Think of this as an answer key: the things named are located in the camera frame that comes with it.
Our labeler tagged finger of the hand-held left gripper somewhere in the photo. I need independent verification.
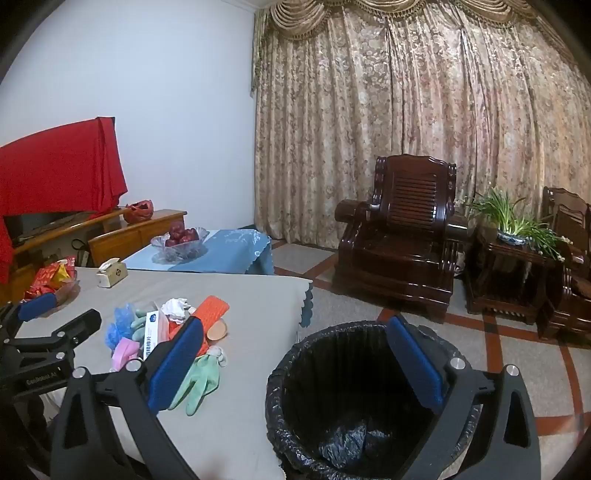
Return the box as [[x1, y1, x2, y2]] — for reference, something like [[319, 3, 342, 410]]
[[9, 309, 102, 370], [0, 292, 58, 344]]

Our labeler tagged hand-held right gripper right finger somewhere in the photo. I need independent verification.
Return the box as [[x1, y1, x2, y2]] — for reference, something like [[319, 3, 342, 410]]
[[385, 315, 542, 480]]

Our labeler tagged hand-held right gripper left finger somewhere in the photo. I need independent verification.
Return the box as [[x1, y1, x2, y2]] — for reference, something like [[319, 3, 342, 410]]
[[50, 316, 206, 480]]

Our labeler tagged green rubber glove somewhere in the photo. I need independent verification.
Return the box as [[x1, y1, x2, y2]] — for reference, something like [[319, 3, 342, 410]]
[[129, 308, 149, 343], [168, 353, 223, 416]]

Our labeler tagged white box with blue print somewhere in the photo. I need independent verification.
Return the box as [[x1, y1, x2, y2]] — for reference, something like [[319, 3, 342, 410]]
[[141, 310, 169, 361]]

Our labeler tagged blue plastic bag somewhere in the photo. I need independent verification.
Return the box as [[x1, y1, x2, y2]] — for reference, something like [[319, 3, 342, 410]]
[[105, 304, 139, 352]]

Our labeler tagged tan oval wooden piece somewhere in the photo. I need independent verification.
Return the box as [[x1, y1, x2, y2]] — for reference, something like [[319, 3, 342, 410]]
[[203, 320, 229, 342]]

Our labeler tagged pink sponge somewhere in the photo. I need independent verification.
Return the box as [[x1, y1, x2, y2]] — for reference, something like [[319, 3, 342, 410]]
[[111, 338, 141, 372]]

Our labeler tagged white tissue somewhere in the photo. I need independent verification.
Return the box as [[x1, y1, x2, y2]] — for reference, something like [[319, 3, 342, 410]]
[[161, 298, 192, 319]]

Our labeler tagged trash bin with black liner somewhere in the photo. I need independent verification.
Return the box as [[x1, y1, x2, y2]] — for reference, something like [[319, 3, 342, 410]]
[[265, 322, 481, 480]]

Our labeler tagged glass snack dish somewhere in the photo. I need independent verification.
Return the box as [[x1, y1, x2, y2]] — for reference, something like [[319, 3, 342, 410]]
[[21, 268, 79, 308]]

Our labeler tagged tissue box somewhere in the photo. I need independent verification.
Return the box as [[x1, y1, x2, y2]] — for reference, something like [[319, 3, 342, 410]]
[[96, 258, 128, 289]]

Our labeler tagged black television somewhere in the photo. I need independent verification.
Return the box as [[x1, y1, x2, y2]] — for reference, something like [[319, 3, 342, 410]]
[[4, 210, 89, 246]]

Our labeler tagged wooden television cabinet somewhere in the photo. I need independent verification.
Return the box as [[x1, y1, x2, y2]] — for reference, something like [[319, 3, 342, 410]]
[[0, 209, 188, 305]]

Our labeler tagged dark wooden armchair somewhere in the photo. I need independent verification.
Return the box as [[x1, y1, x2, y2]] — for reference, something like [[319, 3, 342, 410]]
[[333, 154, 469, 324], [538, 186, 591, 342]]

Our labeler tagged glass fruit bowl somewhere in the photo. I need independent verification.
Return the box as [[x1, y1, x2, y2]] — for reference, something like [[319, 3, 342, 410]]
[[150, 226, 209, 265]]

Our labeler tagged blue tablecloth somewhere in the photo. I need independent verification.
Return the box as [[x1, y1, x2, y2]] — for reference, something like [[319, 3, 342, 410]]
[[124, 228, 274, 276]]

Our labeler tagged dark wooden side table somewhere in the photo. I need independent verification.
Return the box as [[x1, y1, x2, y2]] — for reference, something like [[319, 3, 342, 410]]
[[464, 226, 561, 326]]

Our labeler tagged red cloth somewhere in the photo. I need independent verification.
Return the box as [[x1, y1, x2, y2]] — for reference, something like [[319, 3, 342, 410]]
[[0, 116, 129, 284]]

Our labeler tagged potted green plant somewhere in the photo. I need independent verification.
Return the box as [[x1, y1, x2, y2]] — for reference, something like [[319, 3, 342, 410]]
[[466, 187, 573, 264]]

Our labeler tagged floral beige curtain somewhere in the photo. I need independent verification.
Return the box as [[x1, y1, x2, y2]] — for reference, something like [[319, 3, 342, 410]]
[[252, 0, 591, 278]]

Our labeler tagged fringed curtain valance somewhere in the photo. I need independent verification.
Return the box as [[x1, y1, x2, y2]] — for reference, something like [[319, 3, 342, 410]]
[[268, 0, 555, 34]]

